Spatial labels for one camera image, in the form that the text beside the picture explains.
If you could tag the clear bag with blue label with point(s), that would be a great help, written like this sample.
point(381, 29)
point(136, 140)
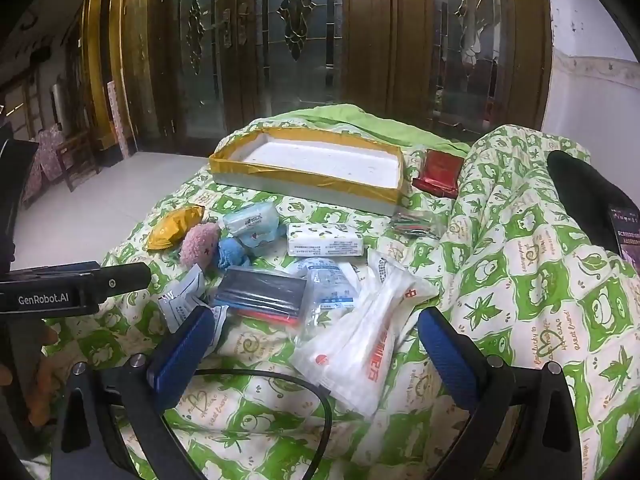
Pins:
point(330, 285)

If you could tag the pale upright cylinder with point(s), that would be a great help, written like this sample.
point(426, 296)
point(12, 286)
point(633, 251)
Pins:
point(59, 105)

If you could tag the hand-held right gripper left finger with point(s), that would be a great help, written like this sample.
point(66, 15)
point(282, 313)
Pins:
point(180, 355)

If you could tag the pink patterned board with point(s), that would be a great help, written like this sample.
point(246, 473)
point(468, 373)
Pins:
point(121, 120)

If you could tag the gold door frame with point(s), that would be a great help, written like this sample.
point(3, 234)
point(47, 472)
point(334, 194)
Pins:
point(102, 35)

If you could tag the white dotted tissue pack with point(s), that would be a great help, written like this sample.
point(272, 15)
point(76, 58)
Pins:
point(325, 240)

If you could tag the light blue tissue packet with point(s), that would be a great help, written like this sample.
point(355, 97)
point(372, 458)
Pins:
point(250, 225)

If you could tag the wooden glass door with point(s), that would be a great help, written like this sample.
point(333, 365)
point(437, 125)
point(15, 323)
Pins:
point(205, 45)
point(300, 35)
point(470, 40)

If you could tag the red foil packet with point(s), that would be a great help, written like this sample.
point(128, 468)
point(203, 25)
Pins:
point(439, 172)

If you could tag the person's left hand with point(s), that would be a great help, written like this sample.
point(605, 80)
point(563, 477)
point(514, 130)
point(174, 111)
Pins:
point(47, 375)

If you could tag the yellow cardboard tray box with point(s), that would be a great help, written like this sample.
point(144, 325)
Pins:
point(320, 157)

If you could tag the wooden chair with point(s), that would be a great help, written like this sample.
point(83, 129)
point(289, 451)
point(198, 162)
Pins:
point(80, 160)
point(42, 165)

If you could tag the blue plush toy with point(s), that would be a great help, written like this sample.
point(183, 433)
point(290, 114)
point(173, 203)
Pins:
point(232, 254)

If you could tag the pink plush toy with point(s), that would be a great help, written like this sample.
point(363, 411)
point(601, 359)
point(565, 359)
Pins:
point(200, 245)

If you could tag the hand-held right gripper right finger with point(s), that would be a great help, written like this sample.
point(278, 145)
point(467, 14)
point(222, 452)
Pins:
point(450, 355)

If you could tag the yellow cracker packet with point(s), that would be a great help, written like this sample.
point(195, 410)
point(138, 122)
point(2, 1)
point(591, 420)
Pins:
point(172, 230)

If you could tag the black padded chair part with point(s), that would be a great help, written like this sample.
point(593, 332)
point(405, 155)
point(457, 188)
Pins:
point(580, 195)

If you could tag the green printed blanket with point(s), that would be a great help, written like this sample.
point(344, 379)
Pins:
point(525, 285)

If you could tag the black packet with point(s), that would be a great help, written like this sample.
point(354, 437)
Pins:
point(262, 290)

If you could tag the small white packet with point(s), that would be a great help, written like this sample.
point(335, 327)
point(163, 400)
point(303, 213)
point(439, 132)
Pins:
point(182, 290)

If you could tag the clear bag of coloured clips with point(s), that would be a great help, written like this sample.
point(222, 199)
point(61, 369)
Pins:
point(415, 224)

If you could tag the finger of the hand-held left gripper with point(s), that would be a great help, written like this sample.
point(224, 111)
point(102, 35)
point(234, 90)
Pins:
point(125, 277)

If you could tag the white plastic bag red print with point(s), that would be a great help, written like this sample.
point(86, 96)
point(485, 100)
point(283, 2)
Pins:
point(365, 335)

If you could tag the black printed card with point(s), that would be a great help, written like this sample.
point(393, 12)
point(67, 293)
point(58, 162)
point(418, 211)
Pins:
point(625, 232)

